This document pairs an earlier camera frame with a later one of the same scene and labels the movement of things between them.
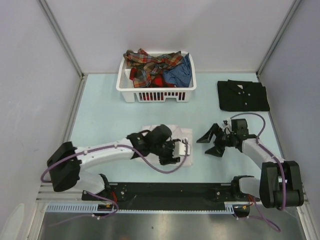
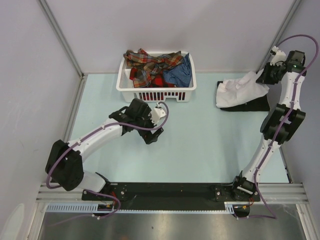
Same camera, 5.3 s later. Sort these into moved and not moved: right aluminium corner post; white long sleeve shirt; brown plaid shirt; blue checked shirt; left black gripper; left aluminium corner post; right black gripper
Moved: white long sleeve shirt; right black gripper; left black gripper
Not moved: left aluminium corner post; right aluminium corner post; blue checked shirt; brown plaid shirt
